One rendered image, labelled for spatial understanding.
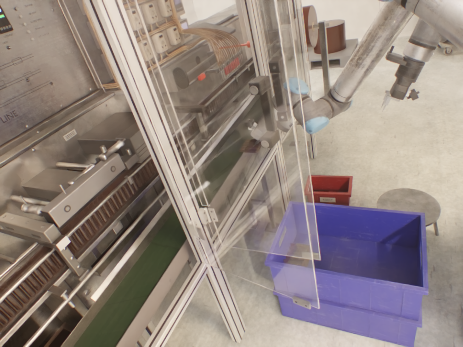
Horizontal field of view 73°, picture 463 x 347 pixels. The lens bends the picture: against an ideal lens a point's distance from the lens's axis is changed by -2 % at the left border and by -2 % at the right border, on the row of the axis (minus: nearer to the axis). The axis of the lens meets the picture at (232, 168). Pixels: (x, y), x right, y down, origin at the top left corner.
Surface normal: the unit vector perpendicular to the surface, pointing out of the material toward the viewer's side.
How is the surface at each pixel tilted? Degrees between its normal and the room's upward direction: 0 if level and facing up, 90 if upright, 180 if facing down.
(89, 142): 90
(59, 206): 90
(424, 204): 0
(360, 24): 90
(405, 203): 0
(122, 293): 2
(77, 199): 90
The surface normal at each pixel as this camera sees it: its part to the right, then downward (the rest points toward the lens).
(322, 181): -0.33, 0.58
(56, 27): 0.88, 0.06
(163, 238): -0.25, -0.79
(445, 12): -0.79, 0.42
